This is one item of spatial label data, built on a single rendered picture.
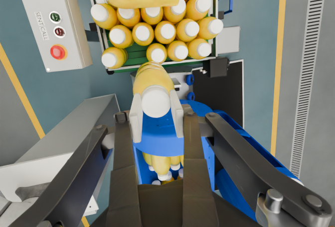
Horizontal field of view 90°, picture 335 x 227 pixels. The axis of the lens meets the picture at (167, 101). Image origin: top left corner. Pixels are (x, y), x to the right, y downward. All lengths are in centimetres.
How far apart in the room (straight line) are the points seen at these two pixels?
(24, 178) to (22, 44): 125
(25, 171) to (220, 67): 87
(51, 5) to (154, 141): 43
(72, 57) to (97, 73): 115
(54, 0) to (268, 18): 174
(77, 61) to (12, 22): 142
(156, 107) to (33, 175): 76
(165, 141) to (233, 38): 56
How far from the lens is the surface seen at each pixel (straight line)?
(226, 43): 82
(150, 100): 21
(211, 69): 66
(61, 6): 56
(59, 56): 55
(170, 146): 46
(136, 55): 71
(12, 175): 95
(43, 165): 87
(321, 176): 334
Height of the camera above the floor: 161
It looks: 70 degrees down
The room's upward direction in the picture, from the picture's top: 162 degrees clockwise
